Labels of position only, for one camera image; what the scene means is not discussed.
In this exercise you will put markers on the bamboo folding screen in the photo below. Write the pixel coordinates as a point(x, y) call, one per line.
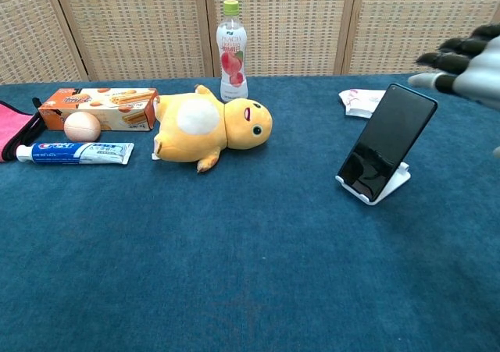
point(136, 24)

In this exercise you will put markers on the black smartphone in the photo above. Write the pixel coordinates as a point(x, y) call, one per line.
point(384, 141)

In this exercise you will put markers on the white phone stand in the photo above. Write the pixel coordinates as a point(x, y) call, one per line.
point(394, 182)

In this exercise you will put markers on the blue white toothpaste tube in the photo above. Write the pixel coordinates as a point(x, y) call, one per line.
point(78, 153)

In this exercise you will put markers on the white wet wipes pack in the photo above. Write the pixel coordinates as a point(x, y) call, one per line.
point(359, 102)

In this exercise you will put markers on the peach drink bottle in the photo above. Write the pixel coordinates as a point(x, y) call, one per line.
point(233, 55)

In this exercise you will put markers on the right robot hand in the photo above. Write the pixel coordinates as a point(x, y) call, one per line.
point(480, 75)

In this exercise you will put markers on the yellow plush toy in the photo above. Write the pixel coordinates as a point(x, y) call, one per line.
point(207, 129)

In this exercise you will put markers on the blue table cloth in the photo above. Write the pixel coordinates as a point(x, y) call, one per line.
point(234, 258)

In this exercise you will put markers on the pink cloth with black trim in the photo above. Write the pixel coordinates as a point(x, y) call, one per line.
point(11, 127)

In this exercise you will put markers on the orange biscuit box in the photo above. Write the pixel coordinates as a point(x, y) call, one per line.
point(117, 106)

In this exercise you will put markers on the peach coloured ball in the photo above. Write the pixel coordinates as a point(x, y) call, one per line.
point(82, 126)

